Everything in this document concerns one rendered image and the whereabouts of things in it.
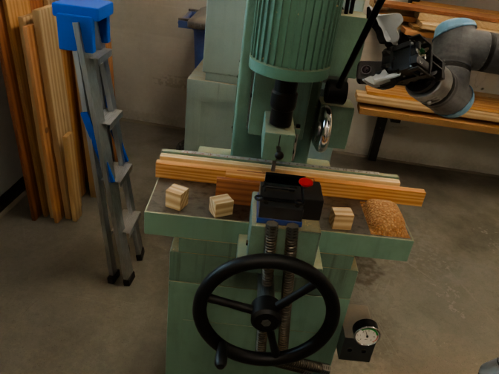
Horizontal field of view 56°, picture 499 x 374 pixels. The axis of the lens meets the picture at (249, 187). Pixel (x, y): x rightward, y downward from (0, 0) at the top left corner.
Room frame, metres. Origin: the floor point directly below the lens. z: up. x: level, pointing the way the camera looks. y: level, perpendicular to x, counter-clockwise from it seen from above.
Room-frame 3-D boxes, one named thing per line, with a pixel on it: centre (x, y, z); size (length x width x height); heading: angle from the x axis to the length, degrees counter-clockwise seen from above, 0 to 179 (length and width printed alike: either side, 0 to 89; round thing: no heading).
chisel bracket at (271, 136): (1.04, -0.05, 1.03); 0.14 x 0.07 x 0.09; 2
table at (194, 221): (0.92, -0.08, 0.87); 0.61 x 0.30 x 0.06; 92
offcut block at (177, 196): (0.89, 0.16, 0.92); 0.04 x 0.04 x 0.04; 71
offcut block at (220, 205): (0.88, 0.06, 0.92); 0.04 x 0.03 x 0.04; 123
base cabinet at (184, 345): (1.14, -0.04, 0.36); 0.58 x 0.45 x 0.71; 2
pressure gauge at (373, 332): (0.82, -0.32, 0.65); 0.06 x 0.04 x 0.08; 92
